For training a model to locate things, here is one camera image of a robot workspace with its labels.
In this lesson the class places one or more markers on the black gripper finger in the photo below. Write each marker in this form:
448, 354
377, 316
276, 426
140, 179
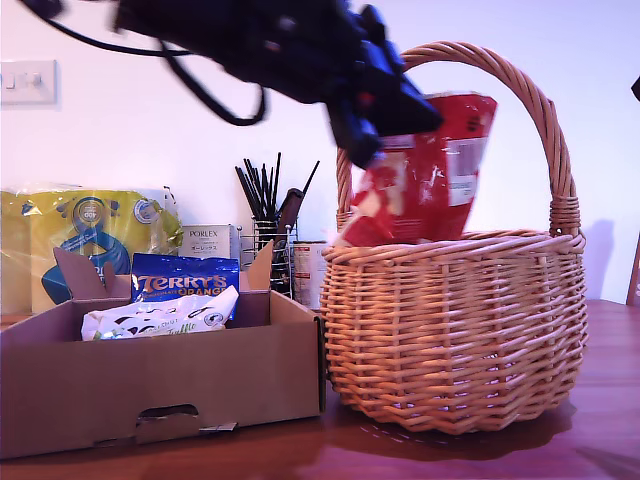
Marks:
405, 92
637, 87
387, 120

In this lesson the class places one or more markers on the red Maltesers egg bag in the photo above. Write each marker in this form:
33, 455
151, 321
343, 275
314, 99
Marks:
430, 190

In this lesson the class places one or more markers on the blue Terry's orange egg bag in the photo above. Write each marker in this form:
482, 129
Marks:
150, 265

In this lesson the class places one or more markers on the white truffle egg bag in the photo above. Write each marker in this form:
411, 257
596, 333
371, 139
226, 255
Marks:
150, 320

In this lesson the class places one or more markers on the white Porlex box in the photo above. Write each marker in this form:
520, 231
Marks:
205, 245

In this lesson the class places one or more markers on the brown cardboard box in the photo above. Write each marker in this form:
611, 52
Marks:
150, 370

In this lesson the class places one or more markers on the black chopstick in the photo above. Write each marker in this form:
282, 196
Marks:
277, 185
254, 185
245, 190
309, 180
266, 192

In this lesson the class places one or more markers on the tin can with white label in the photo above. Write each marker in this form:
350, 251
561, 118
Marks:
305, 275

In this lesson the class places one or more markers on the wooden chair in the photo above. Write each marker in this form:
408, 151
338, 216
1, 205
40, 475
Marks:
635, 280

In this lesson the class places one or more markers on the yellow kitchen towel pack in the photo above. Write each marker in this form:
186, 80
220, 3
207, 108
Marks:
30, 240

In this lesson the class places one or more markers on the white wall light switch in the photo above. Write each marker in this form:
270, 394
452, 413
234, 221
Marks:
27, 82

